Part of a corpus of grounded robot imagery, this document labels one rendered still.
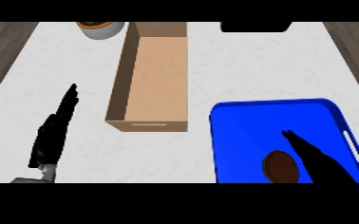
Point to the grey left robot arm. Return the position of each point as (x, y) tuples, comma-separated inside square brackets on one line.
[(36, 175)]

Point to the grey plant pot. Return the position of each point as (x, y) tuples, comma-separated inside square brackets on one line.
[(101, 29)]

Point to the open cardboard box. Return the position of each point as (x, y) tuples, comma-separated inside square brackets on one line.
[(151, 82)]

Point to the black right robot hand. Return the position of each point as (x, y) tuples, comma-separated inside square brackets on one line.
[(322, 165)]

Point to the blue plastic tray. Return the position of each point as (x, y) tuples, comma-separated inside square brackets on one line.
[(262, 129)]

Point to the brown chocolate cupcake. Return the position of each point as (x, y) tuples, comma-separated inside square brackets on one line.
[(280, 167)]

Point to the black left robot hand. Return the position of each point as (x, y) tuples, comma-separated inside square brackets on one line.
[(52, 132)]

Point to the black appliance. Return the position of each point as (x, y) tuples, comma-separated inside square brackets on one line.
[(255, 26)]

